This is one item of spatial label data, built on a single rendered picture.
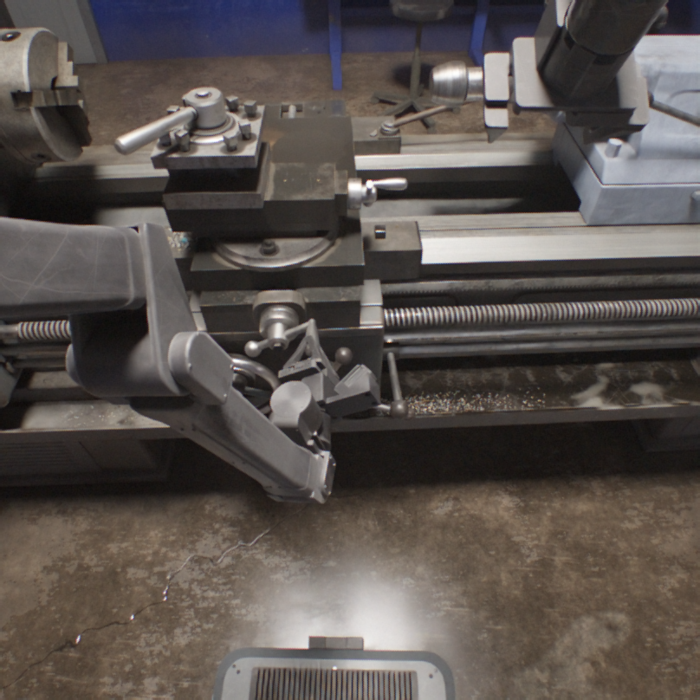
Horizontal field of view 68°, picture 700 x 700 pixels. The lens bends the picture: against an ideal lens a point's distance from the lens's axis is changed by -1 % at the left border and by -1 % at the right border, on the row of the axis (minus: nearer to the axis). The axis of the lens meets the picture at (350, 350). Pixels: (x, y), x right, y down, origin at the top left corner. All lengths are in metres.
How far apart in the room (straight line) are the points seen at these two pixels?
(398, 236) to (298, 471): 0.62
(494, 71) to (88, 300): 0.38
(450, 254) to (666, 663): 1.22
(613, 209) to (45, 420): 1.49
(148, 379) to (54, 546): 1.51
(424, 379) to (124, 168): 0.96
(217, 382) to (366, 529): 1.30
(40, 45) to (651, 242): 1.31
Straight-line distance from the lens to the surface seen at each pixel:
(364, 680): 1.33
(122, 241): 0.38
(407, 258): 1.12
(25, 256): 0.33
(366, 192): 1.00
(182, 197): 0.96
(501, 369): 1.53
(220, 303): 1.02
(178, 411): 0.45
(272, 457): 0.60
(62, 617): 1.81
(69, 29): 4.63
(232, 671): 1.36
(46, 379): 1.59
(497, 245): 1.20
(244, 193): 0.94
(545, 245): 1.23
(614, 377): 1.63
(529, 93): 0.50
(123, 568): 1.78
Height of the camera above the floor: 1.58
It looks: 51 degrees down
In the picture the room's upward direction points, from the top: 1 degrees counter-clockwise
